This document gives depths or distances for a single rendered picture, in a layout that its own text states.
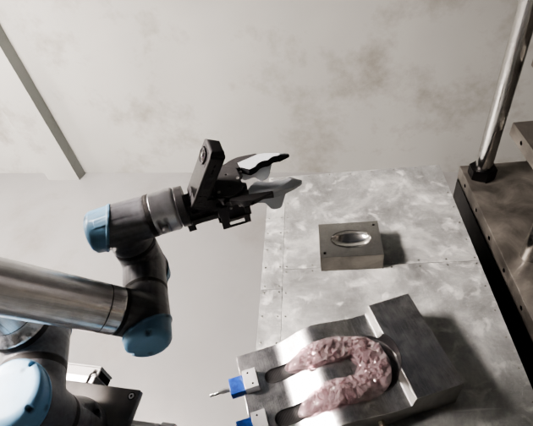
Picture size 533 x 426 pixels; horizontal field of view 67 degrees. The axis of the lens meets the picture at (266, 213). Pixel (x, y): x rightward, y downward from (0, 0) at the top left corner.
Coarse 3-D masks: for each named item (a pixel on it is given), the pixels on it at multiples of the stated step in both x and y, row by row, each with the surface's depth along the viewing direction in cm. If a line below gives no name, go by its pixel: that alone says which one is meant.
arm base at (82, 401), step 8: (80, 400) 82; (88, 400) 84; (80, 408) 79; (88, 408) 83; (96, 408) 84; (80, 416) 78; (88, 416) 80; (96, 416) 82; (104, 416) 84; (80, 424) 78; (88, 424) 79; (96, 424) 81; (104, 424) 83
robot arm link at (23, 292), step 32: (0, 288) 51; (32, 288) 53; (64, 288) 56; (96, 288) 59; (128, 288) 64; (160, 288) 67; (32, 320) 55; (64, 320) 56; (96, 320) 58; (128, 320) 61; (160, 320) 62; (128, 352) 62
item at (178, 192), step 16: (224, 176) 69; (240, 176) 70; (176, 192) 67; (224, 192) 67; (192, 208) 68; (208, 208) 70; (224, 208) 68; (240, 208) 70; (192, 224) 71; (224, 224) 71; (240, 224) 72
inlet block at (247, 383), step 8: (240, 376) 105; (248, 376) 104; (256, 376) 103; (232, 384) 104; (240, 384) 104; (248, 384) 102; (256, 384) 102; (216, 392) 104; (224, 392) 104; (232, 392) 102; (240, 392) 103; (248, 392) 103
